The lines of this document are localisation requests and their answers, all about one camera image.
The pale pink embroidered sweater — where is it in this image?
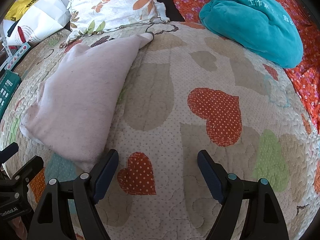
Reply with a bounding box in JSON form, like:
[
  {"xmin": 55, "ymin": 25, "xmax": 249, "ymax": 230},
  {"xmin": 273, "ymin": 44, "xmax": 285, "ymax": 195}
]
[{"xmin": 20, "ymin": 33, "xmax": 154, "ymax": 171}]

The green cardboard box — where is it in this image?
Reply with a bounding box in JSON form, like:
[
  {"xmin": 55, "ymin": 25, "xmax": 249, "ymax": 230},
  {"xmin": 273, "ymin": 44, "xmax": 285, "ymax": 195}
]
[{"xmin": 0, "ymin": 70, "xmax": 22, "ymax": 119}]

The heart patterned quilt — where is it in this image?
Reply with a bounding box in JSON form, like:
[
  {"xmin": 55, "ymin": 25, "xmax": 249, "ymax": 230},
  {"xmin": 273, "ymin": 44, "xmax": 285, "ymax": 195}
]
[{"xmin": 0, "ymin": 21, "xmax": 320, "ymax": 240}]

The long teal toy box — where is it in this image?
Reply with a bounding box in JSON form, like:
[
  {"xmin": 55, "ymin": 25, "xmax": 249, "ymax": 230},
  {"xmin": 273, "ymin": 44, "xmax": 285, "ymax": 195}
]
[{"xmin": 4, "ymin": 42, "xmax": 31, "ymax": 70}]

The white paper shopping bag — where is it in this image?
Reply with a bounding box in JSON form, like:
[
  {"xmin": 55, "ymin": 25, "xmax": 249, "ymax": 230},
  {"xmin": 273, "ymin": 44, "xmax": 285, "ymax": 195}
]
[{"xmin": 6, "ymin": 0, "xmax": 71, "ymax": 46}]

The white floral pillow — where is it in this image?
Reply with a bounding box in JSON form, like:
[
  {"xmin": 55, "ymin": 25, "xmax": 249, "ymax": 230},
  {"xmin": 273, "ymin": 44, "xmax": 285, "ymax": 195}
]
[{"xmin": 66, "ymin": 0, "xmax": 169, "ymax": 43}]

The yellow plastic bag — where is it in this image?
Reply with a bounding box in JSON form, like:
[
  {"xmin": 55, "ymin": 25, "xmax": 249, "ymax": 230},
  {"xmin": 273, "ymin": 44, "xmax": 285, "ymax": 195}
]
[{"xmin": 4, "ymin": 0, "xmax": 39, "ymax": 22}]

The teal plush cushion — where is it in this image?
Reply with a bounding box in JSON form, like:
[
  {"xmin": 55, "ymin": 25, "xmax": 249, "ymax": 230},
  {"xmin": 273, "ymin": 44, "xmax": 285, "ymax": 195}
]
[{"xmin": 199, "ymin": 0, "xmax": 303, "ymax": 68}]

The red floral blanket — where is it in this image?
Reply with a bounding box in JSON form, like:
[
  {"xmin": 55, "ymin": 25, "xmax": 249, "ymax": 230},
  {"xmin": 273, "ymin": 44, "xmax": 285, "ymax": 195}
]
[{"xmin": 156, "ymin": 0, "xmax": 320, "ymax": 131}]

